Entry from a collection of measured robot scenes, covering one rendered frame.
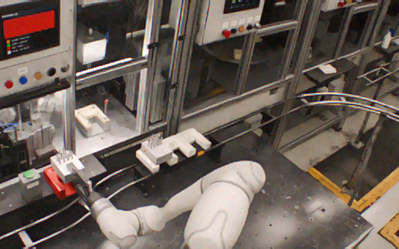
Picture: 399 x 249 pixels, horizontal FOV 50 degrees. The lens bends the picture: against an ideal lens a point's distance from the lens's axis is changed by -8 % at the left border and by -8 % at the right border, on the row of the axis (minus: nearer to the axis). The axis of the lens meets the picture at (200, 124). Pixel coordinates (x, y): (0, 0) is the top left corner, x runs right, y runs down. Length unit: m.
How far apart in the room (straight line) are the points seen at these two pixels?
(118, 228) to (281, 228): 0.96
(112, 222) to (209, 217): 0.59
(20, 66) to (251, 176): 0.94
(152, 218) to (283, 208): 0.90
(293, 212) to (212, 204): 1.28
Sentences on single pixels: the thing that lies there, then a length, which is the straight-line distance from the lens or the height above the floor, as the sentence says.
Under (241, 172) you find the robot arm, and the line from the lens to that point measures 1.28.
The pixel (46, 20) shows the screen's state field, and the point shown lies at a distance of 1.67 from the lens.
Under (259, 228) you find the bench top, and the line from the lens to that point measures 2.29.
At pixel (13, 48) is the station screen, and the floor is 1.58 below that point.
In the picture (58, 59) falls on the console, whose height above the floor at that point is 1.47.
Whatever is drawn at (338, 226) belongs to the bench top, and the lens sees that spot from 2.47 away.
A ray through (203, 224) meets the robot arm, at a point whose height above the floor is 1.49.
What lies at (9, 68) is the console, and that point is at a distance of 1.72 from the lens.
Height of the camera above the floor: 2.36
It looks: 36 degrees down
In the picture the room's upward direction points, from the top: 11 degrees clockwise
